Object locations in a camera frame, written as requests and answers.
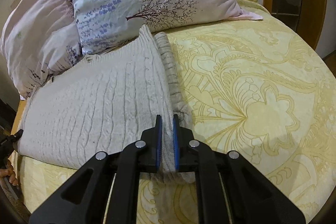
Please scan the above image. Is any grey cable-knit sweater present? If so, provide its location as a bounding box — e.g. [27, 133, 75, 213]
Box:
[17, 26, 195, 184]

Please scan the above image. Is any person's left hand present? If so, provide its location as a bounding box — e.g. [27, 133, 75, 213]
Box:
[0, 160, 19, 186]

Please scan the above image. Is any yellow patterned bed sheet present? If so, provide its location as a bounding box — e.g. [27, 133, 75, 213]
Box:
[10, 0, 336, 224]

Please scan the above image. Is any pink floral pillow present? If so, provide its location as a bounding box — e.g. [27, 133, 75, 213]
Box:
[1, 0, 83, 98]

